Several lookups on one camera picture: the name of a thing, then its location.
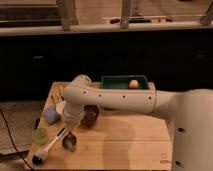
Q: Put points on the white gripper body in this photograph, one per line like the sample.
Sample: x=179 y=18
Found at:
x=72 y=116

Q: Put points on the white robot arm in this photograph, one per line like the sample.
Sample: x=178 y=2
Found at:
x=192 y=111

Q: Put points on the metal cup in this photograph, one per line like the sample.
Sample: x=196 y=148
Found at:
x=69 y=142

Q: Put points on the dark red bowl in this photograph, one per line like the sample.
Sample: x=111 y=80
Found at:
x=91 y=113

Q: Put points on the green plastic bin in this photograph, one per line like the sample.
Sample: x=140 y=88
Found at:
x=122 y=81

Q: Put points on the white dish brush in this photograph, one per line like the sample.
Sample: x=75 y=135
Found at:
x=41 y=154

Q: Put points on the yellow ball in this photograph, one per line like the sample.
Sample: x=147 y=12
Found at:
x=133 y=84

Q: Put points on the wooden table frame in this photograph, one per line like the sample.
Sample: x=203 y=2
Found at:
x=48 y=17

